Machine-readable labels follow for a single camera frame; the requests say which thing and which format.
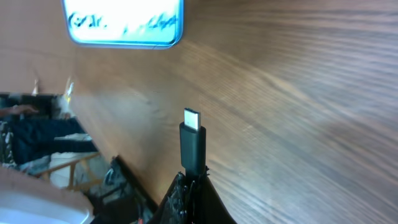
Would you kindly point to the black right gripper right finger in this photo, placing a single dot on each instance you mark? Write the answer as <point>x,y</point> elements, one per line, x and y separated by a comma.
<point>208,207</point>

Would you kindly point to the blue Samsung Galaxy smartphone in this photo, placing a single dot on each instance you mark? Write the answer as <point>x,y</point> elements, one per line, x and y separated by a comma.
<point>126,24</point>

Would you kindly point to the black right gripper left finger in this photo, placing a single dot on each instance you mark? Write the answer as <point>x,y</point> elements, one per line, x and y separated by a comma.
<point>175,206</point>

